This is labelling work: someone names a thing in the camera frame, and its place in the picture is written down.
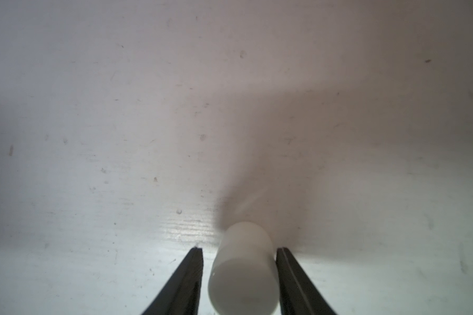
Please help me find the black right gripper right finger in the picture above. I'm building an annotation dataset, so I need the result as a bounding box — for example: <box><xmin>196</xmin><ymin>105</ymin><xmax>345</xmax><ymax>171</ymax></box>
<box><xmin>276</xmin><ymin>248</ymin><xmax>336</xmax><ymax>315</ymax></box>

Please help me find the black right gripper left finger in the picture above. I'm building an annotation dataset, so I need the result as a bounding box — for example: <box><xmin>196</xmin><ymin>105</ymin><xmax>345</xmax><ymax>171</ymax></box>
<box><xmin>143</xmin><ymin>247</ymin><xmax>204</xmax><ymax>315</ymax></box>

